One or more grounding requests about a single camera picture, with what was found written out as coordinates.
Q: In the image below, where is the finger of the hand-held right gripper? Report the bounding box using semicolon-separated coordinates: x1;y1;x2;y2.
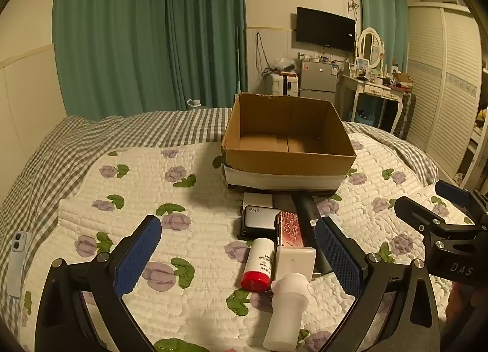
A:
394;196;451;239
435;180;478;208

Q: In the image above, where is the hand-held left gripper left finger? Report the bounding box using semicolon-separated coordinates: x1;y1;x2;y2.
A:
36;215;163;352

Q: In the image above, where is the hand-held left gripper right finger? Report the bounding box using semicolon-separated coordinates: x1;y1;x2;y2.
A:
315;217;446;352

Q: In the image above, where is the white rectangular charger block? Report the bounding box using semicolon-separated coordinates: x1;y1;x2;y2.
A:
275;246;317;281

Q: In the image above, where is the red patterned case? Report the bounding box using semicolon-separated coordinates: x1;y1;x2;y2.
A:
276;211;306;249

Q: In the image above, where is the black cylindrical tool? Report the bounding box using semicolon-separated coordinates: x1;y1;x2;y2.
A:
291;194;333;275

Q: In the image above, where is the white plastic bottle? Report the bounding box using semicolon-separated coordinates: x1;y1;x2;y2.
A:
263;273;310;351

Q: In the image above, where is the white bottle with red cap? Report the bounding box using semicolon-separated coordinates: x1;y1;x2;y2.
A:
240;238;276;292

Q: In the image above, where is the brown cardboard box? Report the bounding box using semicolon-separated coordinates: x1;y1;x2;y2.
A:
221;93;357;196

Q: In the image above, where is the white floral quilt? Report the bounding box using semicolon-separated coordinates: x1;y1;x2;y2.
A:
21;133;471;352

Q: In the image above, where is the dark checked suitcase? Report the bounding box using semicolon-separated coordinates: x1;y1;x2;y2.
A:
392;92;417;140

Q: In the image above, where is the white louvered wardrobe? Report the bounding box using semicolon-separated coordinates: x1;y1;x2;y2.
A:
407;2;486;185

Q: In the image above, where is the blue plastic basket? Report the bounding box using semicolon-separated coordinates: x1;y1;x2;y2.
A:
354;107;377;125

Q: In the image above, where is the white smartphone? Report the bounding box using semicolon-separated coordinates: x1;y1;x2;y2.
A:
7;231;30;296

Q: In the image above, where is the green checkered bed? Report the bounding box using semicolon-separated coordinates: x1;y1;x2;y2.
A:
0;107;439;352

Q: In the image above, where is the white dressing table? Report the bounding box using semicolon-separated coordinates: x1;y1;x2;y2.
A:
336;69;411;128

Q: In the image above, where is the silver small fridge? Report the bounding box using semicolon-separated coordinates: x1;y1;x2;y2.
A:
298;60;341;102

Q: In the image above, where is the oval white vanity mirror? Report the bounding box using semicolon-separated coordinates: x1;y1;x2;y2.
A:
356;27;386;71

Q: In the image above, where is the white suitcase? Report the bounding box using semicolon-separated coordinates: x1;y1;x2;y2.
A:
266;71;300;97

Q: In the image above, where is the green curtain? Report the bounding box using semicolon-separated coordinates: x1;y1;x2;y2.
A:
357;0;409;70
52;0;172;121
165;0;247;109

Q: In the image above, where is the clear plastic bag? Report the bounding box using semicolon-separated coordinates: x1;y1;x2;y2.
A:
272;57;297;73

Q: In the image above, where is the black wall television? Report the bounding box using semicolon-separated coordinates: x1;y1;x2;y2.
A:
296;6;357;52

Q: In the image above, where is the black wall cable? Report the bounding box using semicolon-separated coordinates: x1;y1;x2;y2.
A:
255;32;268;72

